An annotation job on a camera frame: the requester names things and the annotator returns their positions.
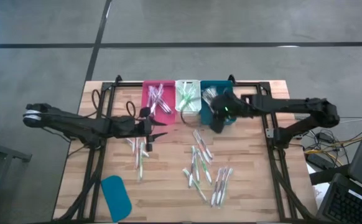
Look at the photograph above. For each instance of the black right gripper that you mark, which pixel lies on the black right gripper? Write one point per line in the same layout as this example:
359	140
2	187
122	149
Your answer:
227	109

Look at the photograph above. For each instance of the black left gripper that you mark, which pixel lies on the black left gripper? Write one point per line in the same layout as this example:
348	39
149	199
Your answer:
148	130

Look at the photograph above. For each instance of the teal plastic bin lid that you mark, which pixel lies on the teal plastic bin lid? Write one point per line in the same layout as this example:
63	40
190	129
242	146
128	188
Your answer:
115	199

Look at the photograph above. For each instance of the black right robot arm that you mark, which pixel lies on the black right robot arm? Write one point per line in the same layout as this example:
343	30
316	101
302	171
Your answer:
293	105

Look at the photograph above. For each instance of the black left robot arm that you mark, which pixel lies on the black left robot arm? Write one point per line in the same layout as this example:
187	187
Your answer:
75	124

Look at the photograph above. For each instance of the pink plastic bin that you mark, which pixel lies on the pink plastic bin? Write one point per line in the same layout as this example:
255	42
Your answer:
168	119

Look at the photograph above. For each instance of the teal plastic bin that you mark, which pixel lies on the teal plastic bin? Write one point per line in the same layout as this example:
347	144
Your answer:
204	118

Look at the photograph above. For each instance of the white plastic bin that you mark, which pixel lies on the white plastic bin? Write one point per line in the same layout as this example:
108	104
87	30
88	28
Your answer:
187	112

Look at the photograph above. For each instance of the black power adapter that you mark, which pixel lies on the black power adapter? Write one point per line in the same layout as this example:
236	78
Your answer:
325	136

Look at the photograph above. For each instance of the black power brick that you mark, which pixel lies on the black power brick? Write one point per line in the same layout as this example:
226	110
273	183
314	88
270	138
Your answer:
316	161

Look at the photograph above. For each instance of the black stand bar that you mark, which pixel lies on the black stand bar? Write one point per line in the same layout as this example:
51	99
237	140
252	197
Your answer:
327	177

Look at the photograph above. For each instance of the white paper sheet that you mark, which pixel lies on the white paper sheet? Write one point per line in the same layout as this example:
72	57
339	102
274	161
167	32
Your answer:
321	191

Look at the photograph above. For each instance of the black metal stand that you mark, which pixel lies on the black metal stand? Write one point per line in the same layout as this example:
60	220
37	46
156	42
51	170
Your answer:
0	152

